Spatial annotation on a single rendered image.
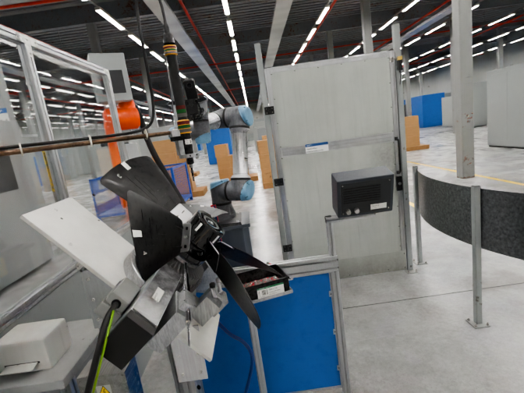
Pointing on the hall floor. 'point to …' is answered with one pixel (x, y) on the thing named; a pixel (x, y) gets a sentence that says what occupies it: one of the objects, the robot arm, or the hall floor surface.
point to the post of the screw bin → (257, 357)
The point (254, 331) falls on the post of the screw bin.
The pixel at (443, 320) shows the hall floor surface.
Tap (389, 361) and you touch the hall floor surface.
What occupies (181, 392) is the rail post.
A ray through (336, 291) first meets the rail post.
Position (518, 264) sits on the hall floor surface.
